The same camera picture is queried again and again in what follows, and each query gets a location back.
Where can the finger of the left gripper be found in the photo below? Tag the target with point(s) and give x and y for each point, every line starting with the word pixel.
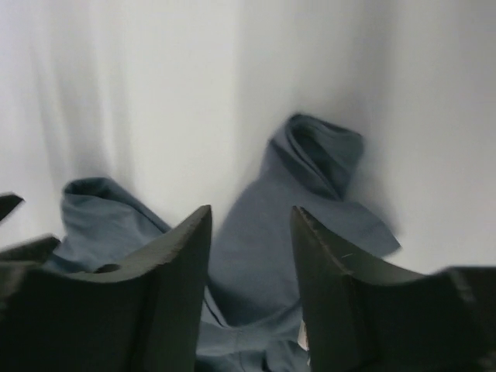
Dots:
pixel 37 250
pixel 8 203

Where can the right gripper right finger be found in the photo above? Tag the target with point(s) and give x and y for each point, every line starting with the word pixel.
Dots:
pixel 362 313

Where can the grey-blue t shirt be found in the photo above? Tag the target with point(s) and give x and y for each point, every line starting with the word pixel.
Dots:
pixel 251 314

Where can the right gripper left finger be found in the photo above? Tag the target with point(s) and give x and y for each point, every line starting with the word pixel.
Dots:
pixel 140 314

